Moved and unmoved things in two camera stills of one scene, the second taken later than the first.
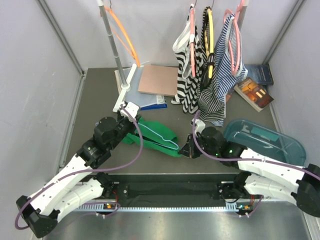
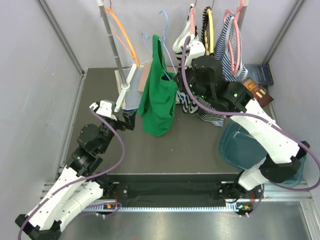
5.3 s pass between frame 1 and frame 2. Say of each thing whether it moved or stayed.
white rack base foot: stayed
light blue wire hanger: moved
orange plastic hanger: stayed
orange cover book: stayed
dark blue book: stayed
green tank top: moved
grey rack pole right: stayed
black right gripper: moved
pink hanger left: stayed
